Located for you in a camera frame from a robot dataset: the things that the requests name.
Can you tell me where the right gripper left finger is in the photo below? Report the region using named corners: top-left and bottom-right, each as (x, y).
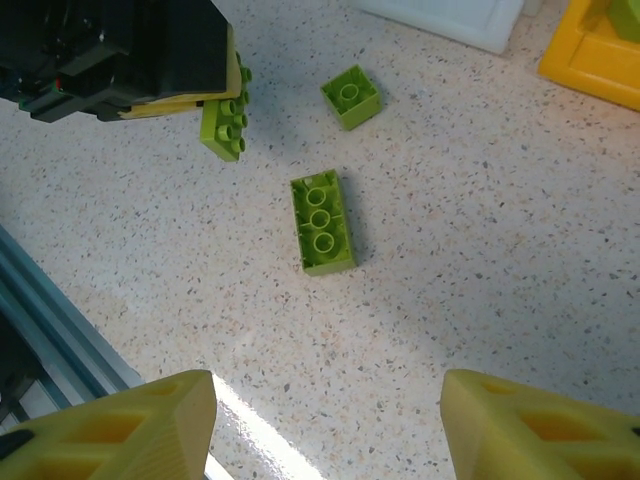
top-left (0, 368), bottom-right (218, 480)

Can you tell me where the green two-by-two lego brick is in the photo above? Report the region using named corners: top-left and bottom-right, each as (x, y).
top-left (319, 63), bottom-right (384, 132)

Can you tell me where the green two-by-four lego brick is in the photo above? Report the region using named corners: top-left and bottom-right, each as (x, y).
top-left (606, 0), bottom-right (640, 45)
top-left (198, 63), bottom-right (254, 164)
top-left (289, 168), bottom-right (359, 278)

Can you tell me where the light grey plastic bin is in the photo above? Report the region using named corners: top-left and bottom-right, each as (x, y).
top-left (349, 0), bottom-right (526, 55)

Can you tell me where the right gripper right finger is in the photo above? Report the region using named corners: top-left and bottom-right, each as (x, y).
top-left (440, 368), bottom-right (640, 480)

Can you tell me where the aluminium front beam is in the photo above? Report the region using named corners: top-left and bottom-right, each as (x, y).
top-left (0, 222), bottom-right (149, 441)

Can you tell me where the yellow plastic bin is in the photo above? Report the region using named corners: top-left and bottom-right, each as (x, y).
top-left (537, 0), bottom-right (640, 112)

